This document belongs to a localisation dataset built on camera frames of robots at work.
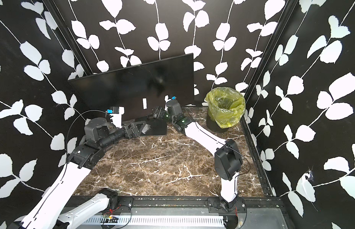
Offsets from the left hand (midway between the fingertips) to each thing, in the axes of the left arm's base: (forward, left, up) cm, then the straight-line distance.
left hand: (139, 121), depth 66 cm
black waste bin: (+9, -41, -19) cm, 46 cm away
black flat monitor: (+58, +15, -27) cm, 66 cm away
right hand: (+14, -6, -8) cm, 18 cm away
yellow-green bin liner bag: (+31, -55, -23) cm, 67 cm away
